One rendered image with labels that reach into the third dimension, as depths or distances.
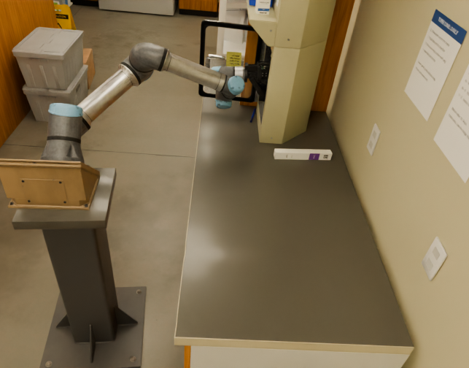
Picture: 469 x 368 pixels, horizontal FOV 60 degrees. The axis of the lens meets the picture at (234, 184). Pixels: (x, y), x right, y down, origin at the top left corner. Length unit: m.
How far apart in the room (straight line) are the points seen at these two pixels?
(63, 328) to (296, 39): 1.83
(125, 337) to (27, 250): 0.91
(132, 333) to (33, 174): 1.11
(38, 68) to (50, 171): 2.36
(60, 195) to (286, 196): 0.87
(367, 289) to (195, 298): 0.56
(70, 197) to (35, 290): 1.13
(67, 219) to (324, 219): 0.96
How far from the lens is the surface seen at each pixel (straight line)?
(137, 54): 1.74
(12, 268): 2.77
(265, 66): 1.93
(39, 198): 1.61
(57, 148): 1.56
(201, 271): 1.36
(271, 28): 1.74
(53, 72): 3.78
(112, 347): 2.30
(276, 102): 1.87
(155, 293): 2.47
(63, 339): 2.38
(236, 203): 1.60
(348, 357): 1.36
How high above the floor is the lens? 2.00
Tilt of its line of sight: 39 degrees down
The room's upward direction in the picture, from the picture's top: 7 degrees clockwise
